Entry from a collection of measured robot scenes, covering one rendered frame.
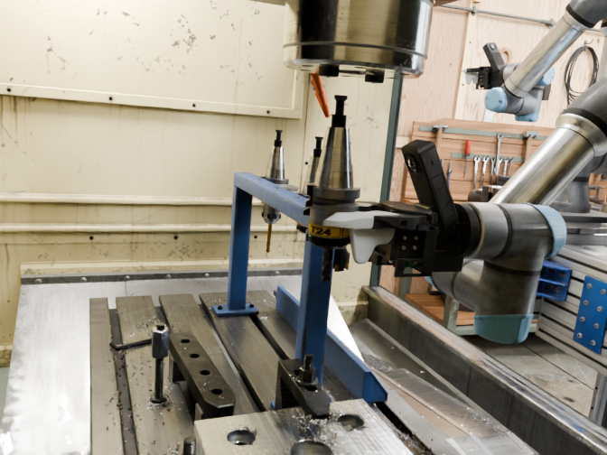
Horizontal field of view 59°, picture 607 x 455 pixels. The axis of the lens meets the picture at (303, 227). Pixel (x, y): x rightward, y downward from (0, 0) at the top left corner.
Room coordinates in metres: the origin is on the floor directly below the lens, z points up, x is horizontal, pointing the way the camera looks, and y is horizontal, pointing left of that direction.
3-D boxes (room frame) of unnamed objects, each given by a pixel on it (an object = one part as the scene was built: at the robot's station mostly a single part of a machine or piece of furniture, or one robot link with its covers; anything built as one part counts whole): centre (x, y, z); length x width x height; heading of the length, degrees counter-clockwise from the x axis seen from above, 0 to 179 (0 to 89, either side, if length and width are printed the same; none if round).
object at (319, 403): (0.67, -0.02, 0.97); 0.13 x 0.03 x 0.15; 22
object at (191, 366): (0.78, 0.15, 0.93); 0.26 x 0.05 x 0.06; 27
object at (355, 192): (0.62, -0.03, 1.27); 0.06 x 0.06 x 0.03
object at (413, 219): (0.62, -0.11, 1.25); 0.09 x 0.05 x 0.02; 126
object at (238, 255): (1.19, 0.14, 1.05); 0.10 x 0.05 x 0.30; 112
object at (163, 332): (0.77, 0.21, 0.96); 0.03 x 0.03 x 0.13
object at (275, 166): (1.16, 0.07, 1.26); 0.04 x 0.04 x 0.07
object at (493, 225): (0.70, -0.22, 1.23); 0.08 x 0.05 x 0.08; 23
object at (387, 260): (0.67, -0.15, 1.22); 0.12 x 0.08 x 0.09; 113
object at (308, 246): (0.78, -0.03, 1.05); 0.10 x 0.05 x 0.30; 112
